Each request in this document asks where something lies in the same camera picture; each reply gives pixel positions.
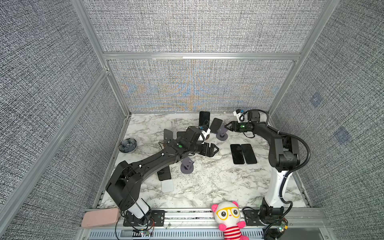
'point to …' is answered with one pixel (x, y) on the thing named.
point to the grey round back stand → (222, 136)
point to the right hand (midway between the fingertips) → (228, 126)
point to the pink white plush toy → (227, 215)
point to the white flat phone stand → (167, 186)
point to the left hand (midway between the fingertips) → (213, 148)
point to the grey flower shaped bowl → (128, 145)
